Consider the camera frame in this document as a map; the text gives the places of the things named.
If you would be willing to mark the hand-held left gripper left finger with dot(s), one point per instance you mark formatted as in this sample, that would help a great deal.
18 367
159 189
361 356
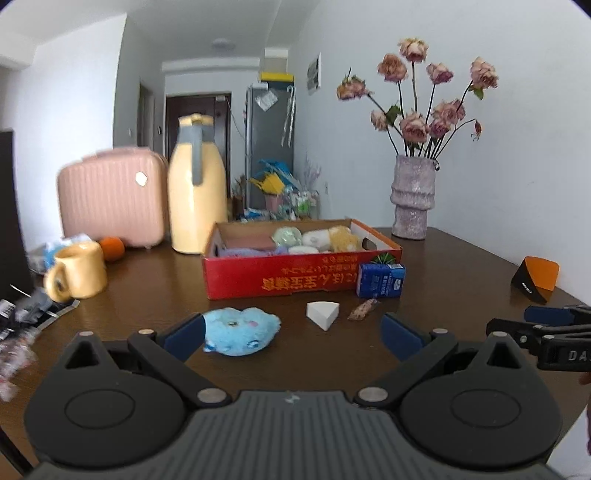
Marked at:
184 337

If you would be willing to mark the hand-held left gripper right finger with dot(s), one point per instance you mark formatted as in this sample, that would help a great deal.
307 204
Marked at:
399 337

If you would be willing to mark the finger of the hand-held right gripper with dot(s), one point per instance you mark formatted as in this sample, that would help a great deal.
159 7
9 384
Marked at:
508 327
549 315

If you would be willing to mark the blue plush toy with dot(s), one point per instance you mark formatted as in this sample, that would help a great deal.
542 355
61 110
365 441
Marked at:
244 330

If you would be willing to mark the red cardboard box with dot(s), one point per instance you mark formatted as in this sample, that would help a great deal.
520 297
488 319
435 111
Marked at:
277 277

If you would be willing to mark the yellow plush toy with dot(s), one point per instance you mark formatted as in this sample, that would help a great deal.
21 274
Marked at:
344 239

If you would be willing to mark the white plush toy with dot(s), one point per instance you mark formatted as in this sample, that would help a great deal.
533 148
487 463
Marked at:
316 239

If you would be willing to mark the pale green plush toy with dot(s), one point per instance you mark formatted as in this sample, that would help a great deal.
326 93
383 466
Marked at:
286 236

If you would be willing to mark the white soft block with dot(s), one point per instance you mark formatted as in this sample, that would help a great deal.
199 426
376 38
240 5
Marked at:
302 249

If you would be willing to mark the orange black stand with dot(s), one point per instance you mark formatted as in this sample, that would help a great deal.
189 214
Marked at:
540 272

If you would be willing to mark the small wrapped candy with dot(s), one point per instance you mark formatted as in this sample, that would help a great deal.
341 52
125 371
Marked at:
362 310

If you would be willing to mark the blue milk carton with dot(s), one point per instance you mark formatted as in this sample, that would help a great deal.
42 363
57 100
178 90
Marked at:
381 281

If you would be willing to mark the white wedge sponge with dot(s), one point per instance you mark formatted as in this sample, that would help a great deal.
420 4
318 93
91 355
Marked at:
323 314

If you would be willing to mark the purple cloth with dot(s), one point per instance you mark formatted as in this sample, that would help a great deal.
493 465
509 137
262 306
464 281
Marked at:
244 252

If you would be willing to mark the orange fruit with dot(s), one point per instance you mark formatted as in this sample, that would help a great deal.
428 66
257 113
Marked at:
113 249

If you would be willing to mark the yellow mug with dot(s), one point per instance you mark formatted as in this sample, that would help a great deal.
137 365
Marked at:
83 272

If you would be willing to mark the yellow thermos jug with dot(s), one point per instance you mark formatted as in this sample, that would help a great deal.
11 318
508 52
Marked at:
194 207

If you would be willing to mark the grey vase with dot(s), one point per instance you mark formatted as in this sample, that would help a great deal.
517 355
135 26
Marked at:
413 198

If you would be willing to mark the pile of black white packets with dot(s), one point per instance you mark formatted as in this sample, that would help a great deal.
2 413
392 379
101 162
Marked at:
27 314

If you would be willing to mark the blue tissue pack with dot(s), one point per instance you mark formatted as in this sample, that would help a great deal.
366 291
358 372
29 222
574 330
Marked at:
51 251

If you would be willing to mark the pink suitcase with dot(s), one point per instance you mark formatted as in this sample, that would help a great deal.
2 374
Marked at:
106 198

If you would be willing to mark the pile of colourful toys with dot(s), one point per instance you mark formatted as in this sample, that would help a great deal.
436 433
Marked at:
277 184

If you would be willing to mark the dried pink rose bouquet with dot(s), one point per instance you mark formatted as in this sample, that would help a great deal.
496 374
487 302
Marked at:
413 127

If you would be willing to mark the grey refrigerator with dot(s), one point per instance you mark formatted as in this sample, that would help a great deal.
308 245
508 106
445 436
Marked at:
268 138

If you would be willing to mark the black monitor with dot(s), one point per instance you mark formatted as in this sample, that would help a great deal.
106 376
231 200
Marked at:
11 207

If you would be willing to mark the dark brown door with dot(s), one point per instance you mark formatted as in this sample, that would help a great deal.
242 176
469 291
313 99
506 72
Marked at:
217 120

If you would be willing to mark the yellow box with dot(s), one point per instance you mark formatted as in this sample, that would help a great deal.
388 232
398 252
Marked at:
276 76

